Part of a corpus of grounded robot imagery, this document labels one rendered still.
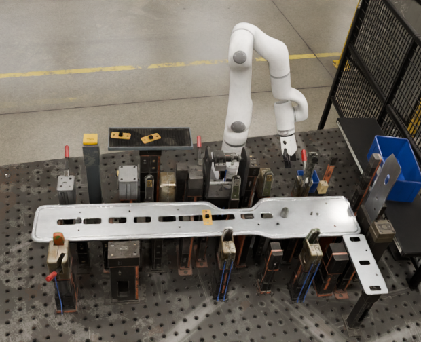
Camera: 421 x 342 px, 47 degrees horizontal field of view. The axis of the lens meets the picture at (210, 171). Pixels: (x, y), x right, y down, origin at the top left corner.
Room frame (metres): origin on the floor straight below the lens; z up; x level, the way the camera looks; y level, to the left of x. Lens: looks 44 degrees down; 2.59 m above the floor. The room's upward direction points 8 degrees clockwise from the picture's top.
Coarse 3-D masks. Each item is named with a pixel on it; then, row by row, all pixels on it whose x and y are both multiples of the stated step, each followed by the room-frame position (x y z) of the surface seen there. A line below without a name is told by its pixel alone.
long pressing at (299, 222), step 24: (48, 216) 1.24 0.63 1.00; (72, 216) 1.25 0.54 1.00; (96, 216) 1.27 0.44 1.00; (120, 216) 1.29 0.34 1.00; (144, 216) 1.31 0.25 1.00; (240, 216) 1.39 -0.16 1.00; (288, 216) 1.43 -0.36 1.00; (312, 216) 1.45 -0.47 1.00; (336, 216) 1.47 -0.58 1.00; (48, 240) 1.12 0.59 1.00; (72, 240) 1.14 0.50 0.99; (96, 240) 1.16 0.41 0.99
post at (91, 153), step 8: (88, 152) 1.53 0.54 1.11; (96, 152) 1.54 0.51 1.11; (88, 160) 1.53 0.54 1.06; (96, 160) 1.54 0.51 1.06; (88, 168) 1.54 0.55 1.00; (96, 168) 1.55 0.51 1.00; (88, 176) 1.54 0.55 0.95; (96, 176) 1.55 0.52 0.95; (88, 184) 1.54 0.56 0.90; (96, 184) 1.55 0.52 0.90; (88, 192) 1.54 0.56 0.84; (96, 192) 1.54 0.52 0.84; (96, 200) 1.54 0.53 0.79
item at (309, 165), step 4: (312, 152) 1.63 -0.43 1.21; (308, 156) 1.61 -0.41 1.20; (312, 156) 1.61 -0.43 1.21; (316, 156) 1.61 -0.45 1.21; (308, 160) 1.60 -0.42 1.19; (312, 160) 1.58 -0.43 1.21; (316, 160) 1.58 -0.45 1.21; (308, 164) 1.60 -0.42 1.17; (312, 164) 1.61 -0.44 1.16; (308, 168) 1.61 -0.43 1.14; (312, 168) 1.60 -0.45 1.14; (304, 172) 1.60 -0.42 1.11; (308, 172) 1.60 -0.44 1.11; (312, 172) 1.60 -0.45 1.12; (304, 176) 1.59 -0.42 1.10; (308, 176) 1.60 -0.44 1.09; (304, 180) 1.58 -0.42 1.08; (308, 184) 1.59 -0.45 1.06
